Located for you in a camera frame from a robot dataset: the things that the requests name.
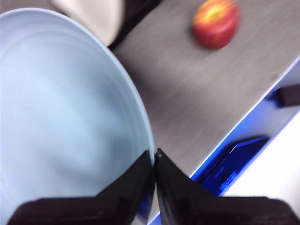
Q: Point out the glossy blue panel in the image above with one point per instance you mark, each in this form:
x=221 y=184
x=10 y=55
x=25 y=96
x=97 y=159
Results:
x=234 y=159

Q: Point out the black block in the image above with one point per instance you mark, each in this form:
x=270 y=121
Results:
x=290 y=96

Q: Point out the red apple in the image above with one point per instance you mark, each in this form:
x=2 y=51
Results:
x=214 y=25

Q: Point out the white round plate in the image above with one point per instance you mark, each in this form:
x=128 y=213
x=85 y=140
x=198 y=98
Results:
x=93 y=16

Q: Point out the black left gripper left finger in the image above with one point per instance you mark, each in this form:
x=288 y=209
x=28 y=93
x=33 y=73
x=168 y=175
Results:
x=93 y=211

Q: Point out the blue round plate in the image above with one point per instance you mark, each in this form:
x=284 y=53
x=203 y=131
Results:
x=58 y=93

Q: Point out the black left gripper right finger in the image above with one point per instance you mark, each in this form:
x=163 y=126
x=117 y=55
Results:
x=211 y=211

